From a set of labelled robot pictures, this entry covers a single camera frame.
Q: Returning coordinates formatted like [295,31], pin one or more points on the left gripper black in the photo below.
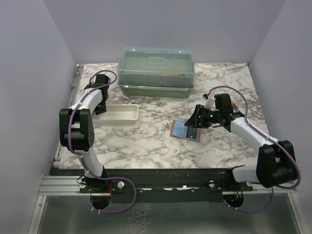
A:
[100,109]

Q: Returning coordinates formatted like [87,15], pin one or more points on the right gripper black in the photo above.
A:
[195,121]

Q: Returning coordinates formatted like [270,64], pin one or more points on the black credit card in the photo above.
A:
[192,133]

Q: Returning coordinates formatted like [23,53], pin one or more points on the brown leather card holder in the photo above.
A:
[178,130]

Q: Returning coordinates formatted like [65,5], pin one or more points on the white rectangular tray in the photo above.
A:
[120,114]

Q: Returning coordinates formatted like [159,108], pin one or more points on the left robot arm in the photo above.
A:
[76,126]

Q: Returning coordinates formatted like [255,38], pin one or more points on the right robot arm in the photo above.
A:
[275,159]

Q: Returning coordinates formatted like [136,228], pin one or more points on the red blue screwdriver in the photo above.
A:
[235,108]

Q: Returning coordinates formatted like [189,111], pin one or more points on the green clear-lid storage box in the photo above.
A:
[156,73]

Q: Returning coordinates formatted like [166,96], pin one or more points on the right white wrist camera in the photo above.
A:
[209,100]

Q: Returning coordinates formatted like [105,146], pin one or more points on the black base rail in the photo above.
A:
[162,186]

